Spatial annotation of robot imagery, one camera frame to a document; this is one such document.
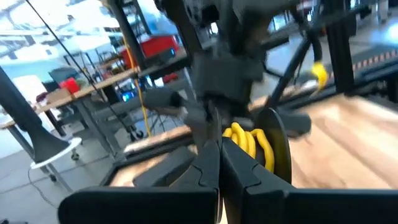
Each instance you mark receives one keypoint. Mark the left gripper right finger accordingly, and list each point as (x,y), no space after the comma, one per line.
(280,208)

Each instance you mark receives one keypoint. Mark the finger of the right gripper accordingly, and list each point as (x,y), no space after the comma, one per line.
(293,123)
(161,99)

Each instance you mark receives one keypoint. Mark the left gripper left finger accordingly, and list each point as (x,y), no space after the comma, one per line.
(155,205)

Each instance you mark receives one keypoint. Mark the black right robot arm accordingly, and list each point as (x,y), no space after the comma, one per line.
(242,25)

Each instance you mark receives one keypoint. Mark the computer with blue lights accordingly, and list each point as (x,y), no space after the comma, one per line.
(127,96)

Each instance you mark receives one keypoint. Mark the red box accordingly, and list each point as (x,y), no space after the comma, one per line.
(127,60)

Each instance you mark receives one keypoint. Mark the red toolbox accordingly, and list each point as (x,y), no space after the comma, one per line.
(158,46)

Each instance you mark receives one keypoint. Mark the yellow tape tag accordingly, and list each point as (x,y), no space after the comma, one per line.
(319,74)

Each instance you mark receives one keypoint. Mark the wooden work bench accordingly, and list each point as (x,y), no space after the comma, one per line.
(93,88)

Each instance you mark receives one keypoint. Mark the small red bin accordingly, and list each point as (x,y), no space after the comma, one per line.
(70,85)

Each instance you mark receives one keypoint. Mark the cardboard box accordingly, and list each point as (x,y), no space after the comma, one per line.
(59,96)

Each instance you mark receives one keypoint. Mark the black stand white disc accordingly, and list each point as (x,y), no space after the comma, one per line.
(18,112)

